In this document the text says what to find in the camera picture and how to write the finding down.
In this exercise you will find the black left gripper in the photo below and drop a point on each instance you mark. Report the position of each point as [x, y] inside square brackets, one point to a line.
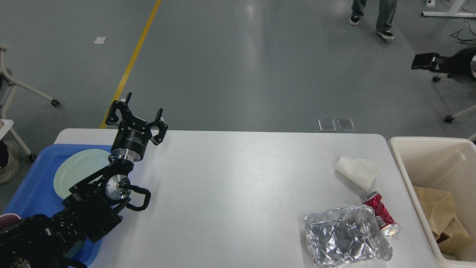
[131, 143]

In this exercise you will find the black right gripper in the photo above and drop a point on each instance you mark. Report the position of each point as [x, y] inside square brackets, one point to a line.
[460, 67]

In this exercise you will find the light green plate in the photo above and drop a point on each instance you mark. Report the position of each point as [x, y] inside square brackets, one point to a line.
[78, 167]

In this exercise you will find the white paper cup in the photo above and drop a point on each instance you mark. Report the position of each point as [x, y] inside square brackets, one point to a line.
[361, 172]

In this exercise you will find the brown paper bag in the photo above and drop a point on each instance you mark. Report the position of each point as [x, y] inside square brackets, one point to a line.
[440, 212]

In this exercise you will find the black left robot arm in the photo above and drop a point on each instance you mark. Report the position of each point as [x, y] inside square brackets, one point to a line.
[92, 209]

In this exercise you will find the white rolling chair right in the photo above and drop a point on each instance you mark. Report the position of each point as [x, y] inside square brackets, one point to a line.
[453, 113]

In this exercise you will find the white rolling chair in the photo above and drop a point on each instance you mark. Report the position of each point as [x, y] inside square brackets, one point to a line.
[16, 82]
[453, 113]

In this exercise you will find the small clear floor plate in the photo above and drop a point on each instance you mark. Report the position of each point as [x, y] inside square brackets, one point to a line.
[327, 125]

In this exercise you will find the blue plastic tray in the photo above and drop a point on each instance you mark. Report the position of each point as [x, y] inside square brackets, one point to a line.
[36, 194]

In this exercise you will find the white rolling chair left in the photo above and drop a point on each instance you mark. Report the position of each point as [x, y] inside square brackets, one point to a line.
[16, 82]

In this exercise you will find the white sack on floor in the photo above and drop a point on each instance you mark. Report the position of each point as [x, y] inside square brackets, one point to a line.
[9, 161]

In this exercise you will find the pink mug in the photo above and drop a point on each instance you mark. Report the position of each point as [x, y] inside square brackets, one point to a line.
[8, 218]

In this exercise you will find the red snack wrapper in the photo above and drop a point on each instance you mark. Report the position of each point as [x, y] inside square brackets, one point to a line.
[387, 225]

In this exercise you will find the crumpled aluminium foil tray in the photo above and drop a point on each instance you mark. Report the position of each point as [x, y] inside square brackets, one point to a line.
[346, 235]

